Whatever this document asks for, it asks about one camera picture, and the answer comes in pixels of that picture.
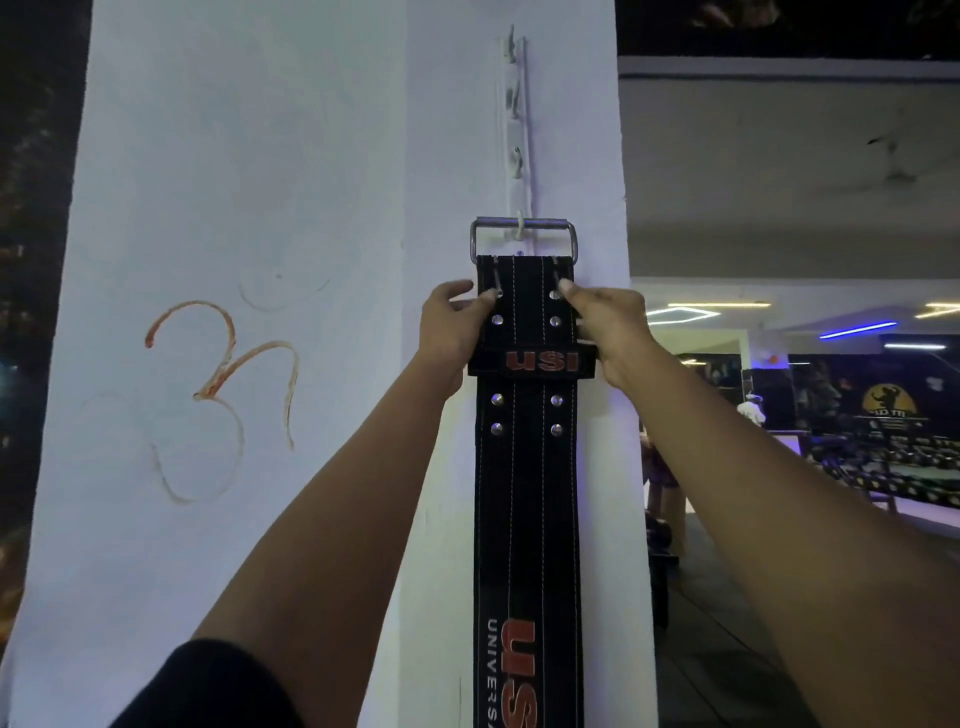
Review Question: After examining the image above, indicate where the person's right hand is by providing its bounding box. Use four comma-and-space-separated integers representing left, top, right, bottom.
555, 278, 662, 392

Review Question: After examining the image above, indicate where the person's left hand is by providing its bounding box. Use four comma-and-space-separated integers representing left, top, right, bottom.
416, 279, 501, 399

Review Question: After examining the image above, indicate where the black weightlifting belt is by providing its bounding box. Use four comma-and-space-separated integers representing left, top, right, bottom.
468, 216, 601, 728

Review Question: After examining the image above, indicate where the person's left forearm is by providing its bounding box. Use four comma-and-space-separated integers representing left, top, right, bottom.
191, 358, 466, 728

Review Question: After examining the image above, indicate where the person's right forearm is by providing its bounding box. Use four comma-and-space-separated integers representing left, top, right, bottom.
621, 351, 960, 728

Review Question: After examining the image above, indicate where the hexagonal white ceiling light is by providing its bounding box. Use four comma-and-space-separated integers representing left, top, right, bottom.
645, 305, 723, 326

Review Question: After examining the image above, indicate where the blue ceiling light strip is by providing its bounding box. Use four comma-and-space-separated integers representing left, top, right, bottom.
818, 321, 899, 341

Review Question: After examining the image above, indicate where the dark banner with yellow logo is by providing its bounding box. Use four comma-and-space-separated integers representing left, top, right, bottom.
787, 354, 960, 451

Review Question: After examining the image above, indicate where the rack of dumbbells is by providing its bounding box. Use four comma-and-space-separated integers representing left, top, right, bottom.
801, 433, 960, 513

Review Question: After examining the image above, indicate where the black sleeve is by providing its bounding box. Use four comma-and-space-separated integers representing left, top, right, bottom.
111, 637, 307, 728

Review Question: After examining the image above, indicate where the white wall hook rail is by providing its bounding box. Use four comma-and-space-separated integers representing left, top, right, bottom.
498, 24, 543, 243

